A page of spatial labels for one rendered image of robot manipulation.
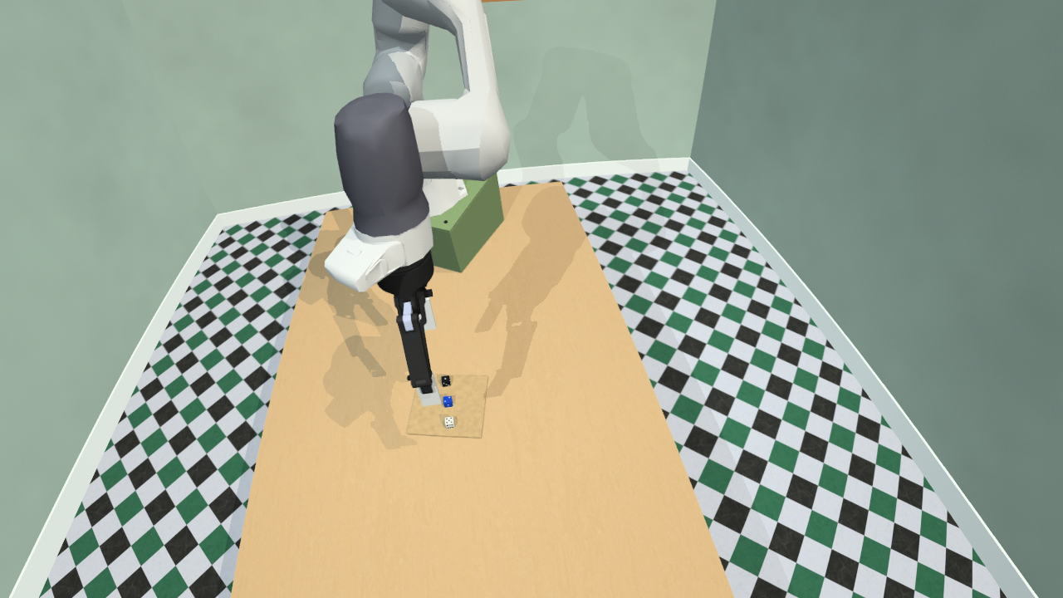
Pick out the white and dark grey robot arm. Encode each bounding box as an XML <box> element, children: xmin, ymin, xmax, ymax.
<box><xmin>325</xmin><ymin>0</ymin><xmax>511</xmax><ymax>292</ymax></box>

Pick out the tan square mat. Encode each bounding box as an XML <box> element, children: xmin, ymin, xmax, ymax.
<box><xmin>407</xmin><ymin>374</ymin><xmax>488</xmax><ymax>439</ymax></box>

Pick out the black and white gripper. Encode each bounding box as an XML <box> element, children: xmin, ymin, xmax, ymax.
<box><xmin>377</xmin><ymin>250</ymin><xmax>442</xmax><ymax>406</ymax></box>

